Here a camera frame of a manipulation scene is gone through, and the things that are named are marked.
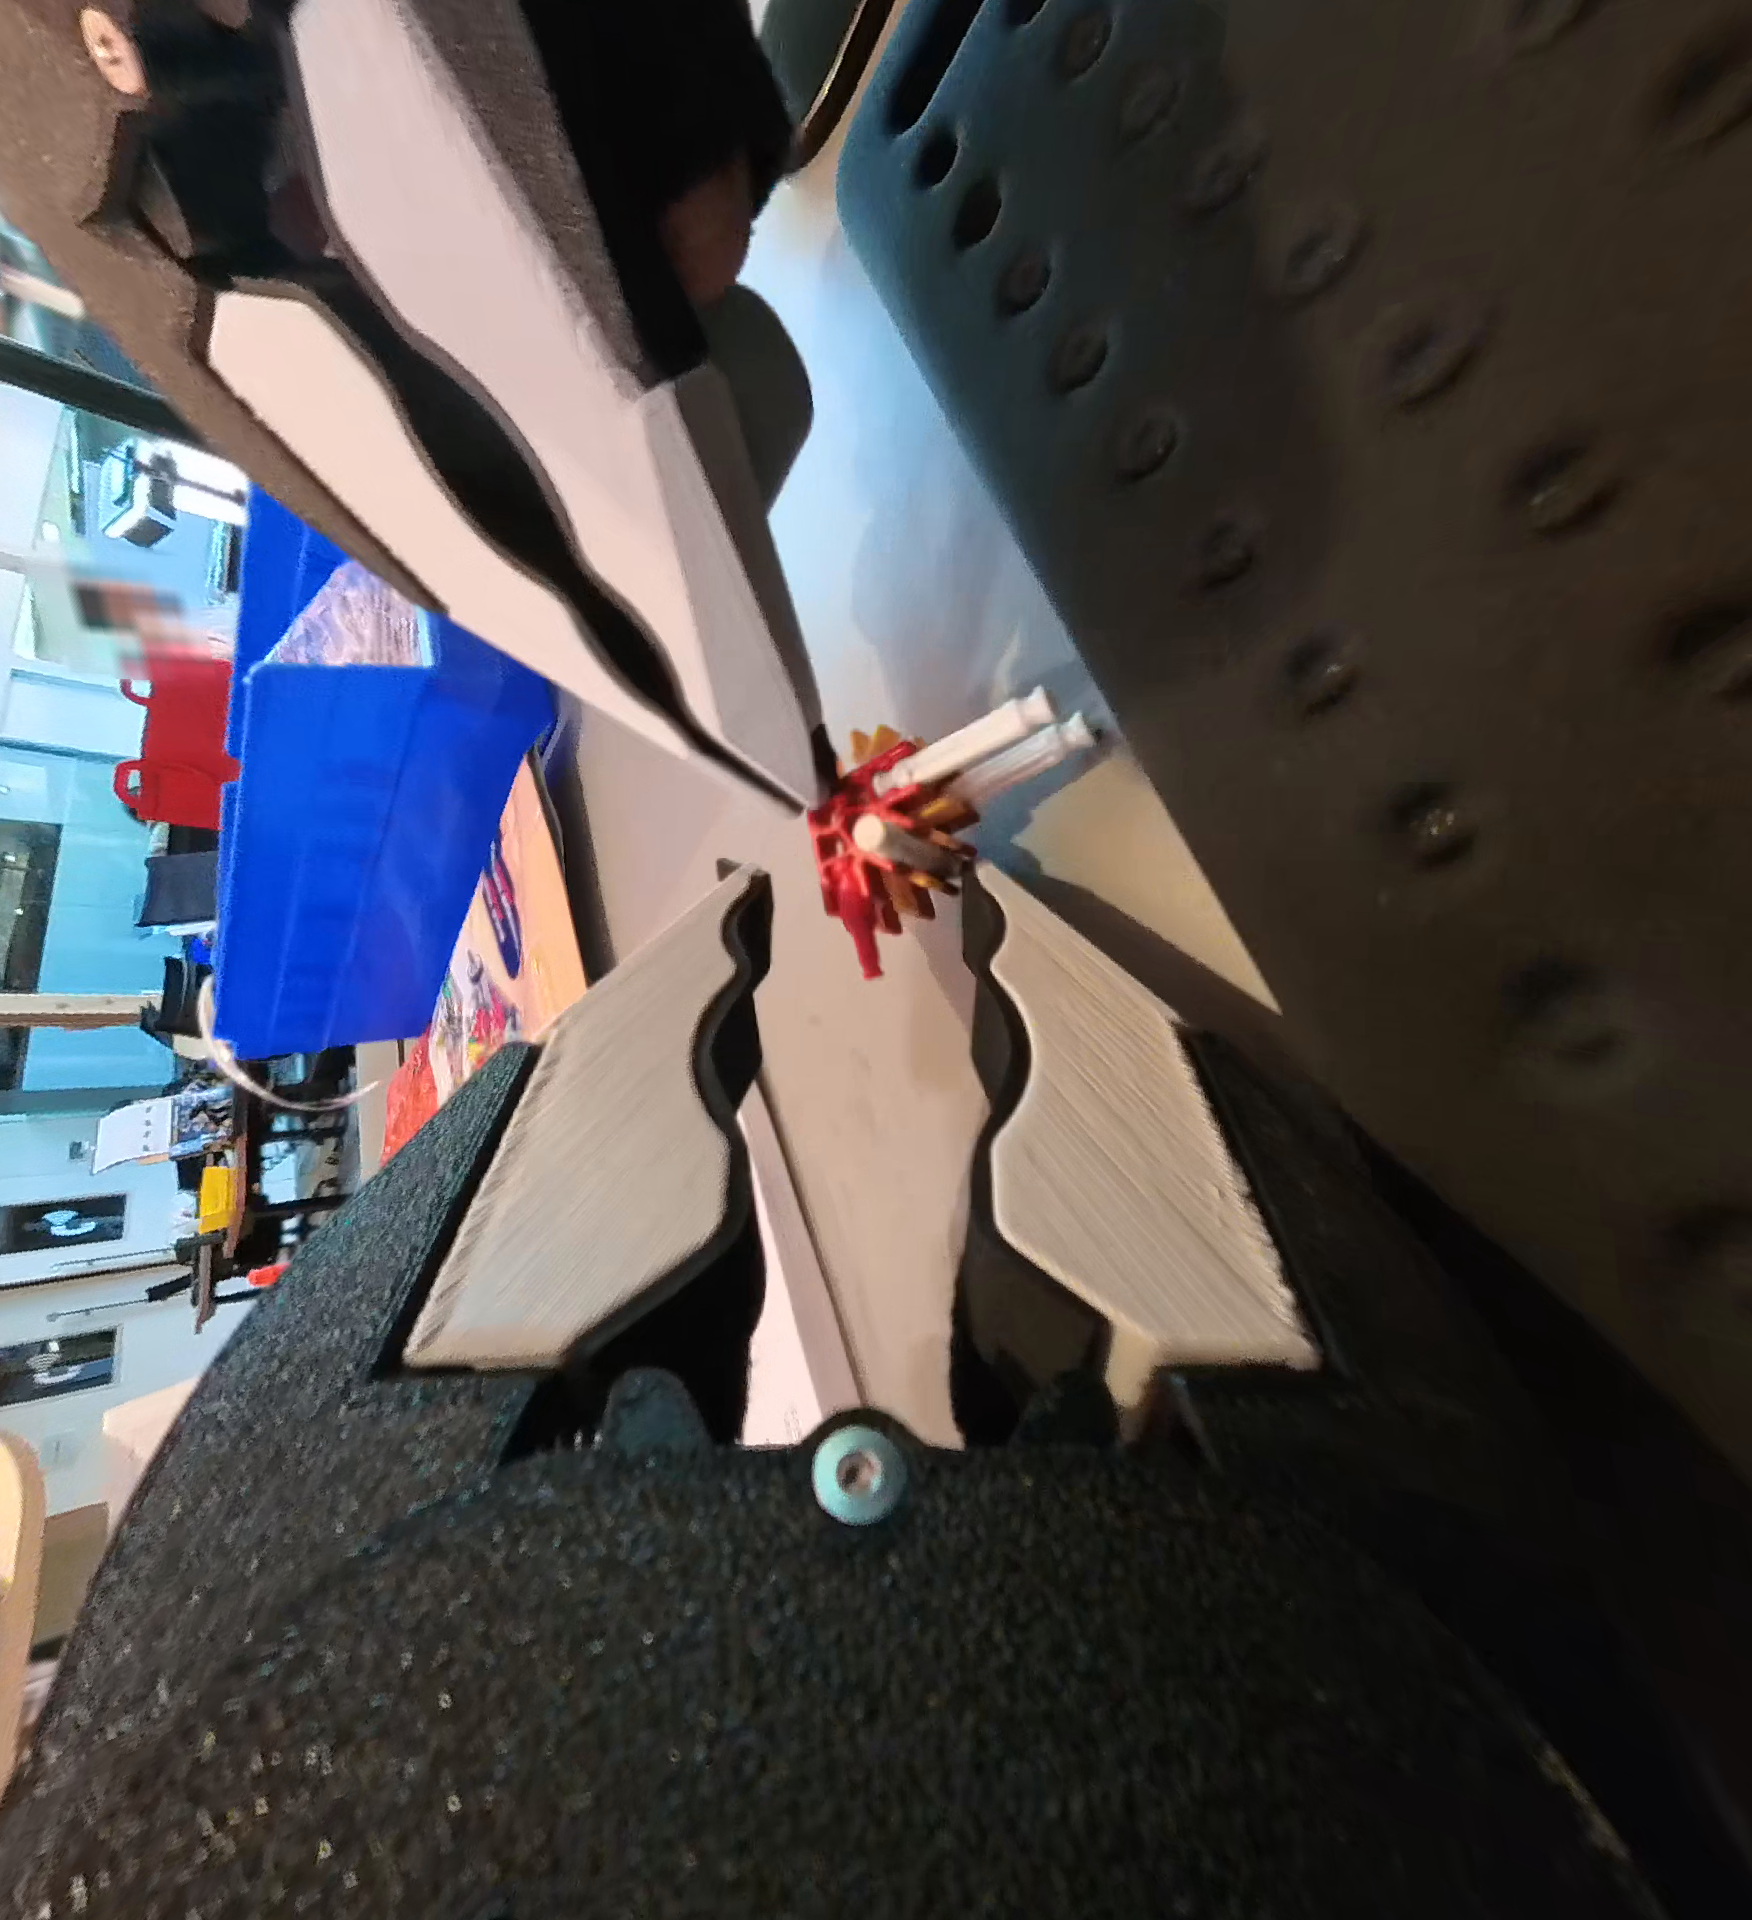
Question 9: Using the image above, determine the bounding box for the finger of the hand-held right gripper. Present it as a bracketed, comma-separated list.
[203, 277, 819, 815]
[288, 0, 839, 802]

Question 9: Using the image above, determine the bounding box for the black wall poster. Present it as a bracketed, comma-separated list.
[0, 1327, 119, 1404]
[0, 1196, 130, 1259]

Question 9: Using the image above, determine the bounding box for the clear plastic bag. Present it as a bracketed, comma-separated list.
[269, 562, 439, 669]

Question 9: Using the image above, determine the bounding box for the orange and red toy bag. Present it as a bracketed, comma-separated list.
[383, 748, 590, 1164]

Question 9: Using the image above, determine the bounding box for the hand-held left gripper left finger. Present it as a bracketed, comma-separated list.
[402, 862, 777, 1372]

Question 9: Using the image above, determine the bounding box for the red container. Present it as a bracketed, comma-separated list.
[114, 651, 242, 824]

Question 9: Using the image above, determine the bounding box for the blue plastic bin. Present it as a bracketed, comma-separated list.
[211, 479, 567, 1058]

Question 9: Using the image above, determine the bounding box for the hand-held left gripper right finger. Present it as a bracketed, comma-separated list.
[959, 862, 1325, 1442]

